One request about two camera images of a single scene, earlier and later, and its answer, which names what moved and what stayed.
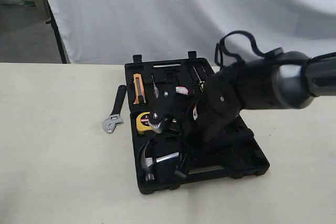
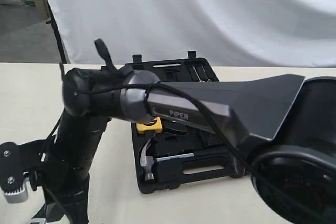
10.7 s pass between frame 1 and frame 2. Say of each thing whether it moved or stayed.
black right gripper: moved
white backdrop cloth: stayed
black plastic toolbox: stayed
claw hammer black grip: moved
